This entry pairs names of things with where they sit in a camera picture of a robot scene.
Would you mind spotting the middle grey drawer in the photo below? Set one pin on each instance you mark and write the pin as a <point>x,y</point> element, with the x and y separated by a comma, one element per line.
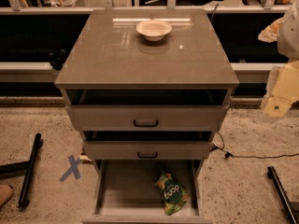
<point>169,145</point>

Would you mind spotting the grey drawer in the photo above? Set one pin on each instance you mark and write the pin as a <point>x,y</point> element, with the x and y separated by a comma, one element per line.
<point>126,193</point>
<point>169,145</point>
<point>171,117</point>

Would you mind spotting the black stand leg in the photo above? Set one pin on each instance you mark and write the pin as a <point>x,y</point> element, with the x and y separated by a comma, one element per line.
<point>28,168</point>
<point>291,208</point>

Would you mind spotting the top grey drawer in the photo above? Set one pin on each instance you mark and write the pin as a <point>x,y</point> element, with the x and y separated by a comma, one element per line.
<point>171,117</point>

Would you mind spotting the black stand leg right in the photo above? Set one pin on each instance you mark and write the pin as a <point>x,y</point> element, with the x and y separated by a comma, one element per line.
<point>291,208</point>

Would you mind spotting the black stand leg left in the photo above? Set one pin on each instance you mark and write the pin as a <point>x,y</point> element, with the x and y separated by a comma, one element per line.
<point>28,168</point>

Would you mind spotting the tan shoe tip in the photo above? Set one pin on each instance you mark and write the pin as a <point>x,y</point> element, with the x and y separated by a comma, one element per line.
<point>6,192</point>

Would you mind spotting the bottom grey drawer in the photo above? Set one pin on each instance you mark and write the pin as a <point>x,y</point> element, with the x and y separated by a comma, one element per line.
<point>126,193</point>

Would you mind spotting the black middle drawer handle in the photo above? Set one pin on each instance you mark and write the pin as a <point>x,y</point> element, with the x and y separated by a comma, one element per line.
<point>153,155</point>

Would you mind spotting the black drawer handle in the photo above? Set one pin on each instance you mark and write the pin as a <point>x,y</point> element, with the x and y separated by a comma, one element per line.
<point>146,123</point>
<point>153,155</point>

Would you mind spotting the black clamp on rail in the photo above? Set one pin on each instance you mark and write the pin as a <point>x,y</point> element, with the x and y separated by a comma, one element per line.
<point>57,60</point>

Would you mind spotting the green rice chip bag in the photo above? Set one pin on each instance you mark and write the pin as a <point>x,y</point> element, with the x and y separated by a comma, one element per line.
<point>174,195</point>

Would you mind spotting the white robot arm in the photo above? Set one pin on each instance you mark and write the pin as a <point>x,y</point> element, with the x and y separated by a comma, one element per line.
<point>286,32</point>

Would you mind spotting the blue tape cross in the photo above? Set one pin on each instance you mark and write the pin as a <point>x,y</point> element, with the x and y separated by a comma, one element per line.
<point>72,170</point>

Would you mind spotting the grey drawer cabinet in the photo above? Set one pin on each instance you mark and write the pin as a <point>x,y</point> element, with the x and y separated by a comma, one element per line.
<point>112,64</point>

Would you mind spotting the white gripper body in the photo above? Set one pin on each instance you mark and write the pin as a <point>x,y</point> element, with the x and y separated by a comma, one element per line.
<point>290,37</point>

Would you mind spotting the white paper bowl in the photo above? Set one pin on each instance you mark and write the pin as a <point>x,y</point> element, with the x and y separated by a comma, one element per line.
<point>154,30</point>

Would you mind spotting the black top drawer handle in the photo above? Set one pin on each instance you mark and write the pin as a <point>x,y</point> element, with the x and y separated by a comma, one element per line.
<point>146,123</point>

